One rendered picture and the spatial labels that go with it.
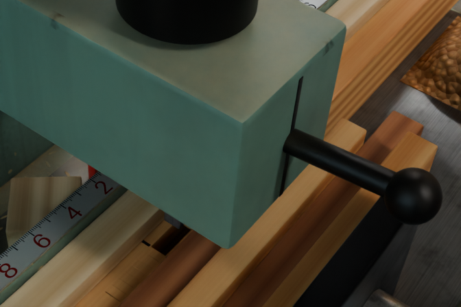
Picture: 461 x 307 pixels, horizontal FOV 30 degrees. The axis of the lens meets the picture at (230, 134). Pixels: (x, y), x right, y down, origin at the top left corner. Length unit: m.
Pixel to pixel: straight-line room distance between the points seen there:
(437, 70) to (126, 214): 0.24
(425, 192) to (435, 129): 0.24
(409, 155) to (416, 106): 0.13
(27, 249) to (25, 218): 0.16
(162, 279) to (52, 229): 0.05
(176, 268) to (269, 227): 0.05
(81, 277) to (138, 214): 0.04
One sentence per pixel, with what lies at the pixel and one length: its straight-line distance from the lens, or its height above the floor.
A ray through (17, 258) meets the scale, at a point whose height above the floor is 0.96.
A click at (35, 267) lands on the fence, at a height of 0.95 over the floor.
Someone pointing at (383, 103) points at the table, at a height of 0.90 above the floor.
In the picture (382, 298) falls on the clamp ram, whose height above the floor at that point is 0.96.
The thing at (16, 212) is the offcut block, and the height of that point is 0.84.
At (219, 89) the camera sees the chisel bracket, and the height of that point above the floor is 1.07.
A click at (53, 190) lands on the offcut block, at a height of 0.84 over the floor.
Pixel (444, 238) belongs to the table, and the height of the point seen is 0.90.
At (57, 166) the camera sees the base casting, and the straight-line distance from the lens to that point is 0.63.
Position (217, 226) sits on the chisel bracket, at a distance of 0.32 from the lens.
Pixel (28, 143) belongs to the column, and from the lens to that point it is 0.61.
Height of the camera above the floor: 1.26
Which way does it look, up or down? 45 degrees down
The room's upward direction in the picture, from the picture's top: 6 degrees clockwise
